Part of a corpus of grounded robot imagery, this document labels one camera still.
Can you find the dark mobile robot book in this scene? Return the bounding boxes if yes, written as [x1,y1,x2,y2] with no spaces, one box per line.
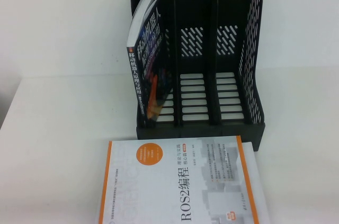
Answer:
[126,0,171,130]

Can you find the white ROS2 programming book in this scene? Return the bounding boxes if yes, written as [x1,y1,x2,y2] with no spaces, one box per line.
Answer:
[104,135,259,224]

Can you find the black plastic book stand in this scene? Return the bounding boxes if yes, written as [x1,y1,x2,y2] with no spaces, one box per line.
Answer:
[131,0,265,140]

